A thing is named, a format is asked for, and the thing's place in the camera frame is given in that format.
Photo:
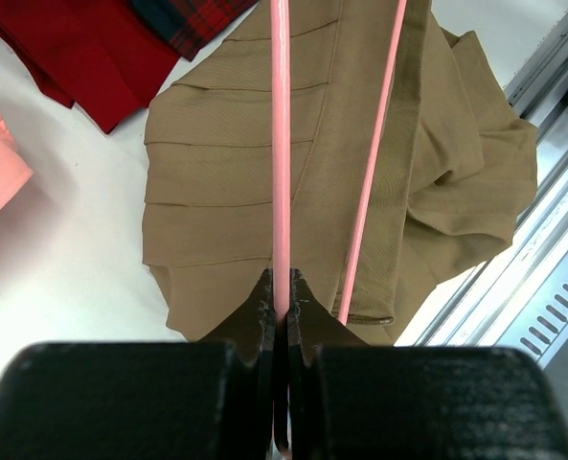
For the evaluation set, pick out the red black plaid skirt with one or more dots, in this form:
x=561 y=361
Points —
x=189 y=25

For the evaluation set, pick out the pink wire hanger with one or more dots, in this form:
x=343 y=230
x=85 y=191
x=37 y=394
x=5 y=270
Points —
x=281 y=163

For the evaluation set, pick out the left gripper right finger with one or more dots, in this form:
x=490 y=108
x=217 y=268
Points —
x=349 y=400

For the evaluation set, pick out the white slotted cable duct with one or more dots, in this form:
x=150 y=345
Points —
x=535 y=321

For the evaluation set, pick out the khaki brown skirt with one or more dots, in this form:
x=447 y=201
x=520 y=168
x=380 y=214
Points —
x=456 y=166

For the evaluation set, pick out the plain red skirt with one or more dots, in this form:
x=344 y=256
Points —
x=97 y=54

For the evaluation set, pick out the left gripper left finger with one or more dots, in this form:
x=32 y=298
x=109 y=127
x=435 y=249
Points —
x=210 y=399

